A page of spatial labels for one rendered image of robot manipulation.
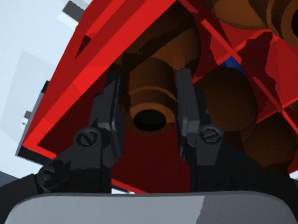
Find red plastic crate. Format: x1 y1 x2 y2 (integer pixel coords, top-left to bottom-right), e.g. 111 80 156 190
22 0 298 193

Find grey rectangular tray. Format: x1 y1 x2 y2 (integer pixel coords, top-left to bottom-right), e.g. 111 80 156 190
14 80 131 193

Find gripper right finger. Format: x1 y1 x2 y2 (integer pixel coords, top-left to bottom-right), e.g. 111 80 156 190
175 68 298 223

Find brown bottle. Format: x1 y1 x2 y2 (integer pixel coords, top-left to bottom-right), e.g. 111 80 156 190
104 0 201 136
201 0 298 48
290 100 298 118
193 56 258 154
243 111 297 177

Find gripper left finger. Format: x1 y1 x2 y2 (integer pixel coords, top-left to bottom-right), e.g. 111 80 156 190
0 70 125 224

